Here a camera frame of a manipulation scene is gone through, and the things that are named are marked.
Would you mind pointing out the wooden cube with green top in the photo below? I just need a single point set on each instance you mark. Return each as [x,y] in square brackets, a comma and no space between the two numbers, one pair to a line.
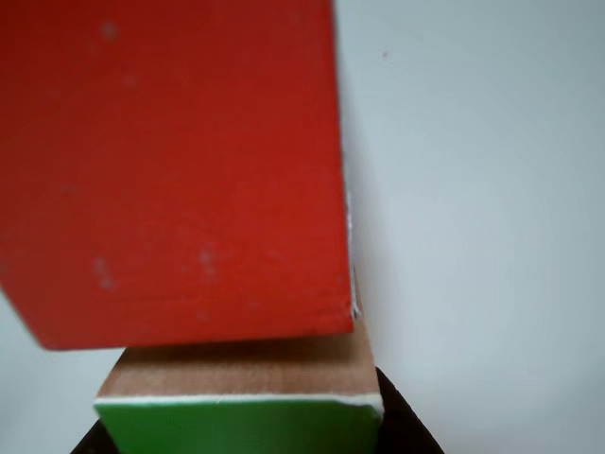
[236,421]

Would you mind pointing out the wooden cube with red top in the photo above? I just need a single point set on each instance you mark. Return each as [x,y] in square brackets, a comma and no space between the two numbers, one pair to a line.
[179,165]

